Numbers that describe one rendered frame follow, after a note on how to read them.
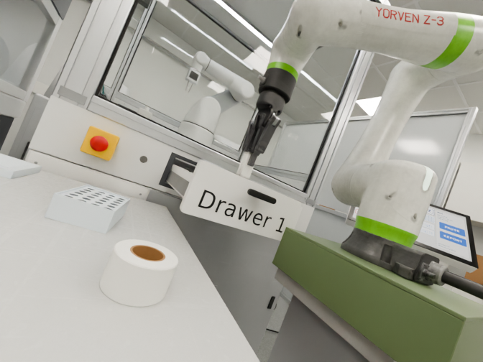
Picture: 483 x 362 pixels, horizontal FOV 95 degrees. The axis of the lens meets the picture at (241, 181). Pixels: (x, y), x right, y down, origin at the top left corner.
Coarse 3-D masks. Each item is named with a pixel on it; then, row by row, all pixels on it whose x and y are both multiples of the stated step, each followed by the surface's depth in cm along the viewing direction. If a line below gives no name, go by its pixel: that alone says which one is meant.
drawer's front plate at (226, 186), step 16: (192, 176) 44; (208, 176) 44; (224, 176) 46; (240, 176) 48; (192, 192) 43; (224, 192) 46; (240, 192) 48; (272, 192) 52; (192, 208) 44; (208, 208) 45; (224, 208) 47; (256, 208) 51; (272, 208) 53; (288, 208) 55; (224, 224) 48; (240, 224) 49; (272, 224) 54; (288, 224) 56
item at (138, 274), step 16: (128, 240) 26; (112, 256) 22; (128, 256) 22; (144, 256) 26; (160, 256) 26; (176, 256) 27; (112, 272) 22; (128, 272) 21; (144, 272) 21; (160, 272) 22; (112, 288) 21; (128, 288) 21; (144, 288) 22; (160, 288) 23; (128, 304) 21; (144, 304) 22
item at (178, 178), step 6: (174, 168) 69; (180, 168) 62; (174, 174) 66; (180, 174) 60; (186, 174) 55; (192, 174) 51; (168, 180) 69; (174, 180) 63; (180, 180) 57; (186, 180) 53; (174, 186) 60; (180, 186) 55; (186, 186) 51; (180, 192) 53
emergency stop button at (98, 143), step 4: (96, 136) 56; (100, 136) 56; (92, 140) 55; (96, 140) 56; (100, 140) 56; (104, 140) 56; (92, 144) 55; (96, 144) 56; (100, 144) 56; (104, 144) 56; (108, 144) 57; (92, 148) 56; (96, 148) 56; (100, 148) 56; (104, 148) 57
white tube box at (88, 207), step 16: (64, 192) 35; (80, 192) 38; (96, 192) 42; (48, 208) 32; (64, 208) 33; (80, 208) 33; (96, 208) 34; (112, 208) 36; (80, 224) 33; (96, 224) 34; (112, 224) 37
